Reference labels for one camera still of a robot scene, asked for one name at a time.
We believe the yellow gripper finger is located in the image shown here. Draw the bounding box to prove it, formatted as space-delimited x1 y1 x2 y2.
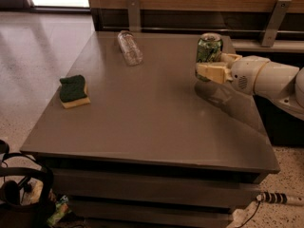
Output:
195 62 233 84
220 53 242 68

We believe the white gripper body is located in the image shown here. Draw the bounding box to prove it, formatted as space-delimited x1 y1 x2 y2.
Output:
231 56 270 95

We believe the green soda can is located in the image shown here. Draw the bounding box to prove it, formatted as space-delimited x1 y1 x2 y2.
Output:
195 32 224 83

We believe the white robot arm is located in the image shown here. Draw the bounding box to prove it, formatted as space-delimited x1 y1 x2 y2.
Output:
195 53 304 120

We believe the clear plastic bottle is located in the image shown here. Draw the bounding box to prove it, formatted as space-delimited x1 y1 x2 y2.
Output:
117 30 143 66

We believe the grey table with drawers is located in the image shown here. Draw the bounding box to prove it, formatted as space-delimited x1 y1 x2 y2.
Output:
22 32 279 228

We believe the green yellow sponge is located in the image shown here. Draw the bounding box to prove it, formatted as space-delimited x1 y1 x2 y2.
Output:
59 75 90 109

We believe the green snack packet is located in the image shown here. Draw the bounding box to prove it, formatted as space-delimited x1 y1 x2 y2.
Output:
47 195 70 228

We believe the right metal bracket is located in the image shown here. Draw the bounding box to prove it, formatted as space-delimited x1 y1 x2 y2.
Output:
260 0 292 48

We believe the metal bracket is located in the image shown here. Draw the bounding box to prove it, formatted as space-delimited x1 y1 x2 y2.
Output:
126 0 142 32
260 0 292 48

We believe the left metal bracket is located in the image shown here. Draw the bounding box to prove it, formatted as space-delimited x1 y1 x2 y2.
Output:
126 0 142 32

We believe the striped cable plug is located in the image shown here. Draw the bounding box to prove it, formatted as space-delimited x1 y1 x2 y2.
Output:
256 191 304 207

